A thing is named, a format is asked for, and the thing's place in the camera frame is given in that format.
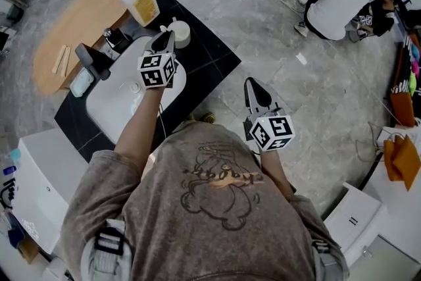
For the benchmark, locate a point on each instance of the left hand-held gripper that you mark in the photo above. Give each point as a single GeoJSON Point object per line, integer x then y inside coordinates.
{"type": "Point", "coordinates": [155, 70]}

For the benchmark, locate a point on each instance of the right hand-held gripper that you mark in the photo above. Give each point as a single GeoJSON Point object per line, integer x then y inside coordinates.
{"type": "Point", "coordinates": [272, 133]}

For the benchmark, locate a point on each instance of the white cup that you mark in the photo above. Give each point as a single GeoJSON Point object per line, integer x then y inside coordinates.
{"type": "Point", "coordinates": [181, 34]}

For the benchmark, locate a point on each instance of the person's left forearm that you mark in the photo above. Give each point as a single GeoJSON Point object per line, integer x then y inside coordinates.
{"type": "Point", "coordinates": [141, 123]}

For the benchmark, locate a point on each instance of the person's right forearm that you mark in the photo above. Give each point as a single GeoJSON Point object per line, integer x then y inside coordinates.
{"type": "Point", "coordinates": [274, 171]}

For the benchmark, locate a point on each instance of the black faucet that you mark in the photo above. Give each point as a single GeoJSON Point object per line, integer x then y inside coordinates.
{"type": "Point", "coordinates": [115, 40]}

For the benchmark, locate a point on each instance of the black stone countertop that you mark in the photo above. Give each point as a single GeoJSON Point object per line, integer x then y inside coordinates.
{"type": "Point", "coordinates": [207, 52]}

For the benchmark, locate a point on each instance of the person's yellow shoes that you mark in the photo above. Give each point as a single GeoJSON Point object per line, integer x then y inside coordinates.
{"type": "Point", "coordinates": [201, 116]}

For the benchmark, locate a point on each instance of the white sink basin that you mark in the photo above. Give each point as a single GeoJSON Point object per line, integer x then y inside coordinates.
{"type": "Point", "coordinates": [125, 98]}

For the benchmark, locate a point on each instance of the oval wooden table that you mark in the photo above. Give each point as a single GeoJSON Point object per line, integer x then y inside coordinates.
{"type": "Point", "coordinates": [77, 26]}

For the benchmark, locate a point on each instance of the pale blue soap dish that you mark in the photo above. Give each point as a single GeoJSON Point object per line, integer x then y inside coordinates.
{"type": "Point", "coordinates": [81, 84]}

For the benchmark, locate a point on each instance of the pale wooden stick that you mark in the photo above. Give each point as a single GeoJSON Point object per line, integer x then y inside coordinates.
{"type": "Point", "coordinates": [65, 62]}
{"type": "Point", "coordinates": [58, 59]}

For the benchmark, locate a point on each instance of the grey printed t-shirt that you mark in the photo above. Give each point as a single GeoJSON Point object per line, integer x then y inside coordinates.
{"type": "Point", "coordinates": [210, 207]}

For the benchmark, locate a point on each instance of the dark orange bag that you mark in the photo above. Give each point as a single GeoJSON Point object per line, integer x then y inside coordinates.
{"type": "Point", "coordinates": [403, 108]}

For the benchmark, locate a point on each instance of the orange paper bag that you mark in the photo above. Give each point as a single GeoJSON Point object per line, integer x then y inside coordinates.
{"type": "Point", "coordinates": [399, 159]}

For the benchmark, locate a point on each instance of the white drawer cabinet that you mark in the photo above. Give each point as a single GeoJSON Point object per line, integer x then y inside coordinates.
{"type": "Point", "coordinates": [356, 220]}

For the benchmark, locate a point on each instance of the clear water bottle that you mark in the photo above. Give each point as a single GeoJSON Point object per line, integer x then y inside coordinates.
{"type": "Point", "coordinates": [14, 159]}

